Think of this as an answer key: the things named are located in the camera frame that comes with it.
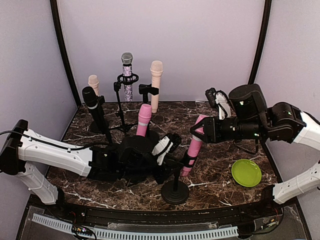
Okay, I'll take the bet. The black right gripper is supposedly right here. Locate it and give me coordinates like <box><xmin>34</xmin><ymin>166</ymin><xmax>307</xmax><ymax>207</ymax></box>
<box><xmin>191</xmin><ymin>113</ymin><xmax>267</xmax><ymax>142</ymax></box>

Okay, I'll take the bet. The pink microphone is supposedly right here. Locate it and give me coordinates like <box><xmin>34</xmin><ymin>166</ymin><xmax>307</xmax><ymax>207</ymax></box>
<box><xmin>181</xmin><ymin>114</ymin><xmax>206</xmax><ymax>177</ymax></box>
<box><xmin>136</xmin><ymin>103</ymin><xmax>152</xmax><ymax>137</ymax></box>

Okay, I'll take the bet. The black round-base stand front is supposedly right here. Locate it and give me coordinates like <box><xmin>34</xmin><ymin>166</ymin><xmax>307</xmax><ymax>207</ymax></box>
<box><xmin>161</xmin><ymin>150</ymin><xmax>197</xmax><ymax>205</ymax></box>

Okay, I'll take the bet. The black round-base stand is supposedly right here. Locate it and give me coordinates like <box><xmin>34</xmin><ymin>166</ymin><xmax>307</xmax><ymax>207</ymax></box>
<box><xmin>122</xmin><ymin>130</ymin><xmax>160</xmax><ymax>149</ymax></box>
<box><xmin>161</xmin><ymin>150</ymin><xmax>197</xmax><ymax>205</ymax></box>

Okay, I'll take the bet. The black stand with clip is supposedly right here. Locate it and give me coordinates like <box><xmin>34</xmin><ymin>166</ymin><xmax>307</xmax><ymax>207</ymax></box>
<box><xmin>138</xmin><ymin>84</ymin><xmax>159</xmax><ymax>104</ymax></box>

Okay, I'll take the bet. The beige microphone tall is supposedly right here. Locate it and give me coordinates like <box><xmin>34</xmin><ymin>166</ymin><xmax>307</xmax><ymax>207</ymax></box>
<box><xmin>150</xmin><ymin>60</ymin><xmax>164</xmax><ymax>114</ymax></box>

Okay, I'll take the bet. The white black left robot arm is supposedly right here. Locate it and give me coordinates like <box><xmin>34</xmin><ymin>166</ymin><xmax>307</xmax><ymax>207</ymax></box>
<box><xmin>0</xmin><ymin>119</ymin><xmax>183</xmax><ymax>218</ymax></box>

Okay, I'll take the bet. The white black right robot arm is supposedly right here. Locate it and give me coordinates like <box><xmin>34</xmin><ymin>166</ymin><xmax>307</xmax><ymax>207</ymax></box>
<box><xmin>190</xmin><ymin>83</ymin><xmax>320</xmax><ymax>150</ymax></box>

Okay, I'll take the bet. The black stand back left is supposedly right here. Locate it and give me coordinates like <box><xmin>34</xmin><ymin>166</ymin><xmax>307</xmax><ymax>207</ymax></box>
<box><xmin>88</xmin><ymin>95</ymin><xmax>109</xmax><ymax>134</ymax></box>

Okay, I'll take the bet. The glitter silver-head microphone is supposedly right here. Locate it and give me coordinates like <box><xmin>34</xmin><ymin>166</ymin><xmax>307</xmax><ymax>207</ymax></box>
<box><xmin>121</xmin><ymin>52</ymin><xmax>133</xmax><ymax>102</ymax></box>

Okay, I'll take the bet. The black microphone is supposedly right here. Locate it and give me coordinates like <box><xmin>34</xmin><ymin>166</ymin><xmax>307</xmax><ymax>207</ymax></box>
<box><xmin>82</xmin><ymin>86</ymin><xmax>113</xmax><ymax>144</ymax></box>

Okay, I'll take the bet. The small beige microphone back left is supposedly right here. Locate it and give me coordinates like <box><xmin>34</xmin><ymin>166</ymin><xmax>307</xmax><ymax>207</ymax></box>
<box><xmin>88</xmin><ymin>74</ymin><xmax>100</xmax><ymax>96</ymax></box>

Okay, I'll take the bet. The green plate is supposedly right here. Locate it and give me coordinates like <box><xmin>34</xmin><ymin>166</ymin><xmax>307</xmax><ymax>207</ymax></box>
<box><xmin>231</xmin><ymin>159</ymin><xmax>262</xmax><ymax>188</ymax></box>

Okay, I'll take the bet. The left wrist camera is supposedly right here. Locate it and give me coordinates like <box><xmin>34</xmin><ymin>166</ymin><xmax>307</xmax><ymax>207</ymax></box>
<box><xmin>152</xmin><ymin>133</ymin><xmax>182</xmax><ymax>166</ymax></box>

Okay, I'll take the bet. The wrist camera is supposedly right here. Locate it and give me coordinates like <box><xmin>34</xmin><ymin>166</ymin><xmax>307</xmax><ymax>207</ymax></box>
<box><xmin>152</xmin><ymin>133</ymin><xmax>182</xmax><ymax>166</ymax></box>
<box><xmin>205</xmin><ymin>87</ymin><xmax>232</xmax><ymax>120</ymax></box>

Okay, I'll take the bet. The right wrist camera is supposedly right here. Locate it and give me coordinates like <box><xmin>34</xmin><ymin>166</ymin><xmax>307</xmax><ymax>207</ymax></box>
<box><xmin>205</xmin><ymin>87</ymin><xmax>232</xmax><ymax>120</ymax></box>

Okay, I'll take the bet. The white cable duct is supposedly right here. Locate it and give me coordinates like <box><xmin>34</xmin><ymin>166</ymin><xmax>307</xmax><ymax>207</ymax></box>
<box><xmin>31</xmin><ymin>213</ymin><xmax>239</xmax><ymax>240</ymax></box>

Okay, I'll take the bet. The black tripod shock-mount stand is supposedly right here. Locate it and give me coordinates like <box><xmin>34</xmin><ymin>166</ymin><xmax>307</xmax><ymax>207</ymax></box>
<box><xmin>110</xmin><ymin>73</ymin><xmax>139</xmax><ymax>135</ymax></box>

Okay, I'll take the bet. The black front rail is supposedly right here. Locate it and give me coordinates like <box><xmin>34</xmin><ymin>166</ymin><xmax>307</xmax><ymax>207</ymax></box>
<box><xmin>64</xmin><ymin>202</ymin><xmax>282</xmax><ymax>225</ymax></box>

